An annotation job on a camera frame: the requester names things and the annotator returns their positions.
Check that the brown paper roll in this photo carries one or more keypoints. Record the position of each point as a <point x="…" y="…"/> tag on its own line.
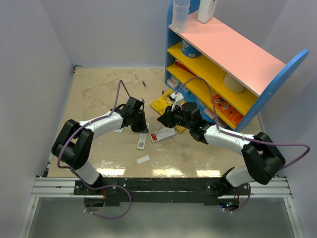
<point x="231" y="84"/>

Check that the yellow Lays chip bag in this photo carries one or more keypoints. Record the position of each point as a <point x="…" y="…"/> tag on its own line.
<point x="160" y="104"/>

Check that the red orange battery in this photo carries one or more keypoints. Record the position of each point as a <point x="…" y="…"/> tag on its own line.
<point x="153" y="137"/>

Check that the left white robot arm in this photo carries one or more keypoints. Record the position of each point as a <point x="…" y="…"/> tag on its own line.
<point x="73" y="144"/>

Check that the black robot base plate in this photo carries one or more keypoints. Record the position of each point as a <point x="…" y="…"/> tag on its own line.
<point x="162" y="190"/>

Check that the orange product box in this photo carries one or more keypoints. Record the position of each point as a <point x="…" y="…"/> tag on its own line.
<point x="227" y="110"/>

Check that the grey button remote control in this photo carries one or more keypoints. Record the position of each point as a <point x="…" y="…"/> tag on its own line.
<point x="164" y="133"/>

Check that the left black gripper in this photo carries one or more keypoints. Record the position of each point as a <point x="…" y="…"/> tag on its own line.
<point x="142" y="127"/>

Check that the aluminium rail frame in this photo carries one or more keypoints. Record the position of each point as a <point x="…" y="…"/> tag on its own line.
<point x="55" y="212"/>

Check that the red flat box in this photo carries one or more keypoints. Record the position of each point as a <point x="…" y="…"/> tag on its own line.
<point x="184" y="67"/>

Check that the white battery cover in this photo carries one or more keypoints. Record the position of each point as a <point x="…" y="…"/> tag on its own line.
<point x="119" y="130"/>
<point x="143" y="159"/>

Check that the blue snack can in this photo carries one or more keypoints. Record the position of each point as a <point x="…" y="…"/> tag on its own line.
<point x="188" y="50"/>

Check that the white plastic container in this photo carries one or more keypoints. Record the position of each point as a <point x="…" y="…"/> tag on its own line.
<point x="206" y="10"/>

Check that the clear plastic bottle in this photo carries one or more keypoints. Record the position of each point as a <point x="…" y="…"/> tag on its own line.
<point x="180" y="12"/>

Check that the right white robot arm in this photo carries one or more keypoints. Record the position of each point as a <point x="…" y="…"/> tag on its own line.
<point x="262" y="159"/>

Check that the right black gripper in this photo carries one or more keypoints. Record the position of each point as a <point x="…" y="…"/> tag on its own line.
<point x="167" y="119"/>

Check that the blue yellow pink shelf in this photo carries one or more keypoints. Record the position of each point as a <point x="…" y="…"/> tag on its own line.
<point x="225" y="51"/>

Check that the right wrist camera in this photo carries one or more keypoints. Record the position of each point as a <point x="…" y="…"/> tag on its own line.
<point x="177" y="99"/>

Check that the pack of tissue packets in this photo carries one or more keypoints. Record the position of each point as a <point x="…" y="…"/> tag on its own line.
<point x="174" y="83"/>

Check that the white long remote control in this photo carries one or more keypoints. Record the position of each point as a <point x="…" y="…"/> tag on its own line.
<point x="142" y="140"/>

